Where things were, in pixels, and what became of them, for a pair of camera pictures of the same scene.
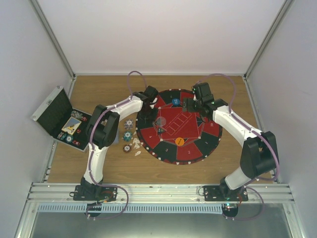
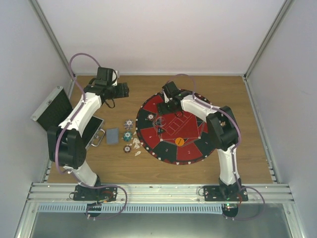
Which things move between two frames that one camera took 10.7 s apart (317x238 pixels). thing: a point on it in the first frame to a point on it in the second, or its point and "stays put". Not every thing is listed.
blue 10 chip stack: (128, 124) stays put
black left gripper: (152, 118) to (124, 91)
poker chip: (127, 148) stays put
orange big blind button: (179, 141) stays put
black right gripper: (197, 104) to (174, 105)
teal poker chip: (127, 136) stays put
